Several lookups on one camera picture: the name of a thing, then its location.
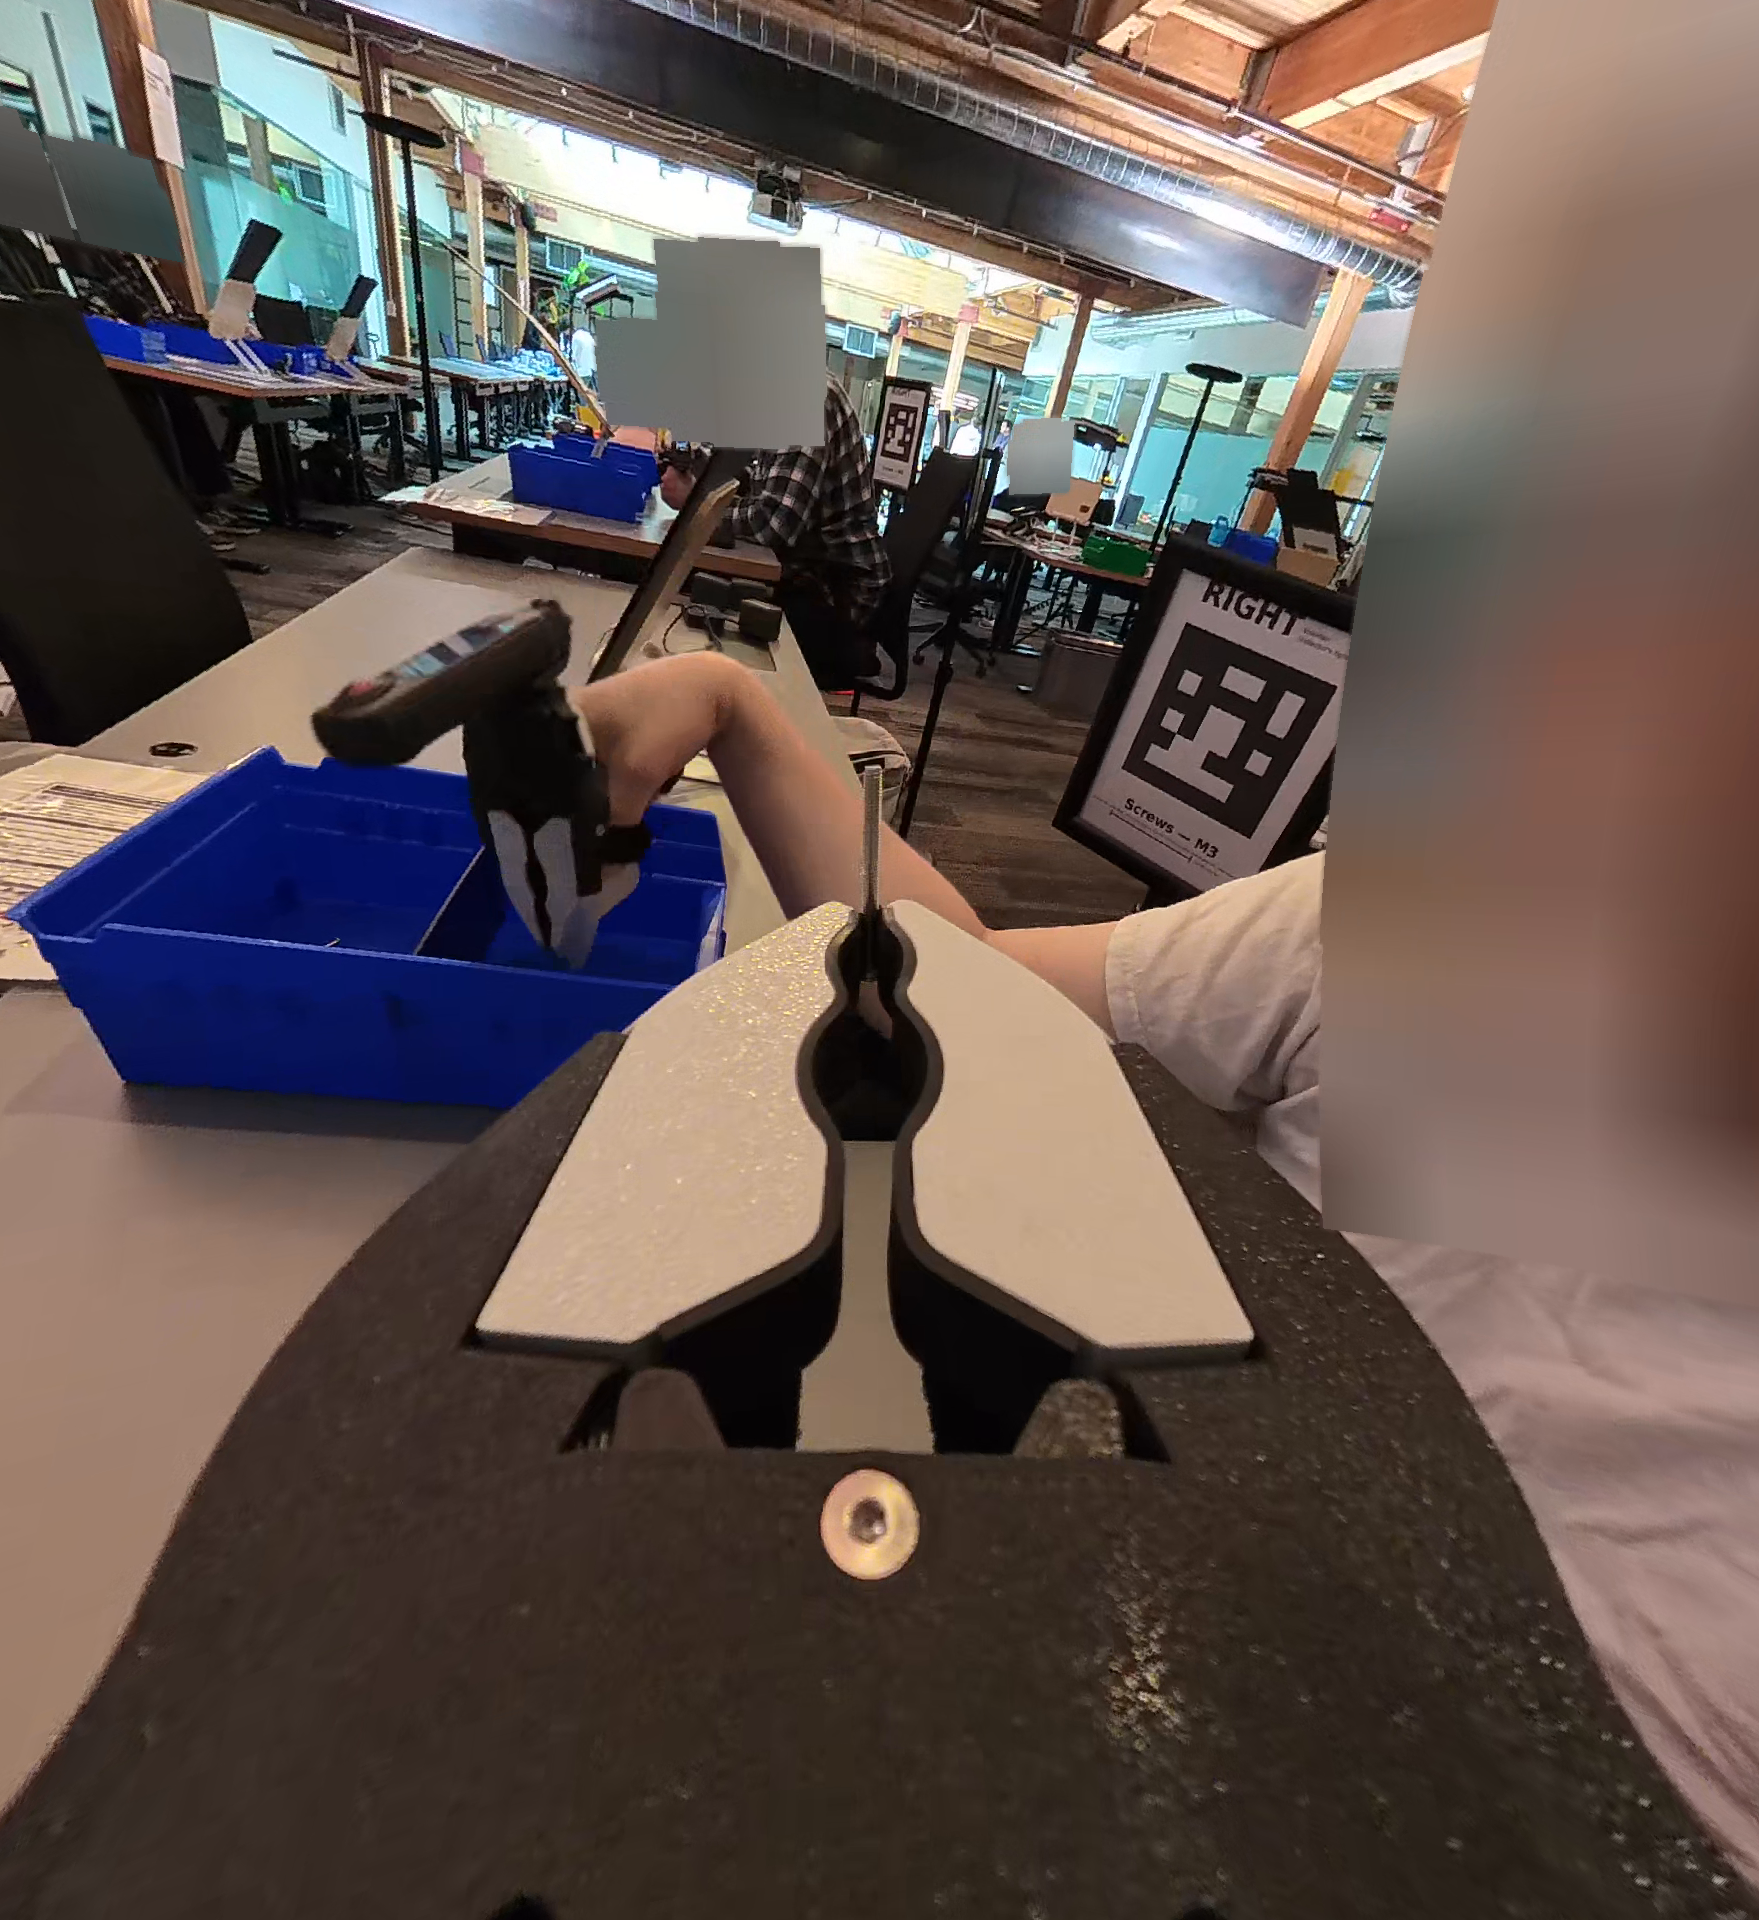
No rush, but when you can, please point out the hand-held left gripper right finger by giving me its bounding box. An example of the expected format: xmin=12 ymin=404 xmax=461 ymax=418
xmin=867 ymin=899 xmax=1259 ymax=1455

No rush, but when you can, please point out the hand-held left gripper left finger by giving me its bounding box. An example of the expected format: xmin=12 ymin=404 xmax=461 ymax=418
xmin=474 ymin=899 xmax=881 ymax=1448

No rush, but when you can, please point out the long metal bolt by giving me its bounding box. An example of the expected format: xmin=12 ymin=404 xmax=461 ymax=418
xmin=857 ymin=762 xmax=893 ymax=1037

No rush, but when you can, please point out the blue plastic bin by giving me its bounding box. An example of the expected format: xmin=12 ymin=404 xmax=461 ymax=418
xmin=6 ymin=744 xmax=734 ymax=1115
xmin=507 ymin=436 xmax=665 ymax=525

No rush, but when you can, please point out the person's right forearm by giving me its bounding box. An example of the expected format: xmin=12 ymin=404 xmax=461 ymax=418
xmin=669 ymin=655 xmax=1122 ymax=1040

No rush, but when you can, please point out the person's right hand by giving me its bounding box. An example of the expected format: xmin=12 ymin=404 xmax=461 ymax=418
xmin=571 ymin=653 xmax=742 ymax=823

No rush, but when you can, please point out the black bin divider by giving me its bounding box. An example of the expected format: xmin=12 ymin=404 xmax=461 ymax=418
xmin=411 ymin=851 xmax=503 ymax=963

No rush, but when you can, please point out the wooden office desk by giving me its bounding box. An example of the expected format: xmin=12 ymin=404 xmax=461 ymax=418
xmin=405 ymin=451 xmax=790 ymax=588

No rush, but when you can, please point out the tilted display board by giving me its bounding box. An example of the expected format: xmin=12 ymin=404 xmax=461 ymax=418
xmin=588 ymin=478 xmax=746 ymax=683

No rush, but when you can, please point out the black office chair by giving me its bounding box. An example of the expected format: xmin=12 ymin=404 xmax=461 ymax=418
xmin=0 ymin=285 xmax=256 ymax=747
xmin=855 ymin=449 xmax=982 ymax=709

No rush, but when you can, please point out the long office desk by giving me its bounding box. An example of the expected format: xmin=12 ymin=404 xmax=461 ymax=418
xmin=81 ymin=219 xmax=424 ymax=534

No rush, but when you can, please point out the framed marker sign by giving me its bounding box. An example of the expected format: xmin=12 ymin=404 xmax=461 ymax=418
xmin=1050 ymin=532 xmax=1364 ymax=905
xmin=872 ymin=376 xmax=936 ymax=493

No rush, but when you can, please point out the printed paper sheet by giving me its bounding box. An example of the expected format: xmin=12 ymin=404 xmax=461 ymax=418
xmin=0 ymin=751 xmax=215 ymax=986

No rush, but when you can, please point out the person's white shirt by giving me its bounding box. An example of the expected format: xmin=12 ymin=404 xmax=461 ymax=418
xmin=1108 ymin=851 xmax=1759 ymax=1920

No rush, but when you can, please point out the wooden post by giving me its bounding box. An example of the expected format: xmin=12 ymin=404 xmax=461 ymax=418
xmin=1277 ymin=270 xmax=1376 ymax=534

